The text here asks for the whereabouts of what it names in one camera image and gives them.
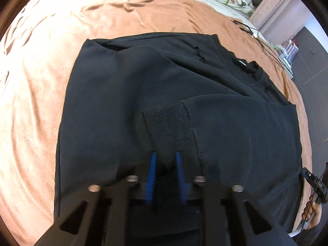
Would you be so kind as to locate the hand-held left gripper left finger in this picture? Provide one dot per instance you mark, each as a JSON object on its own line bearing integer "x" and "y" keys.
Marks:
{"x": 152, "y": 176}

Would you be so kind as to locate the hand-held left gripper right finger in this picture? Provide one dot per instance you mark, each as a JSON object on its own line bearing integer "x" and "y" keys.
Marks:
{"x": 180, "y": 176}

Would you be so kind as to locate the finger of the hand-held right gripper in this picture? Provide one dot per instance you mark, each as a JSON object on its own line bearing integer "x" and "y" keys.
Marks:
{"x": 305, "y": 174}

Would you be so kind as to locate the black long-sleeve shirt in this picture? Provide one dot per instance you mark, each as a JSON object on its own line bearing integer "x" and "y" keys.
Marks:
{"x": 102, "y": 107}

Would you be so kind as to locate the person's right hand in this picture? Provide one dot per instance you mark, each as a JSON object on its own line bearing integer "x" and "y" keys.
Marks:
{"x": 312, "y": 215}

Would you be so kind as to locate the white bedside table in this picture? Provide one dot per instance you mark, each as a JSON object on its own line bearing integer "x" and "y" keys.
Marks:
{"x": 288, "y": 65}

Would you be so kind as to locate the pink and white bag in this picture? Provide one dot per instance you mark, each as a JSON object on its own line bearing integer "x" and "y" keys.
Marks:
{"x": 290, "y": 47}

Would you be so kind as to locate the brown bed blanket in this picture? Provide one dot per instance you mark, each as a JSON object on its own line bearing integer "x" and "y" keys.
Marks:
{"x": 38, "y": 94}

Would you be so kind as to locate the pink curtain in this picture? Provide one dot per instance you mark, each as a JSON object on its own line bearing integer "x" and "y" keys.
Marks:
{"x": 276, "y": 12}

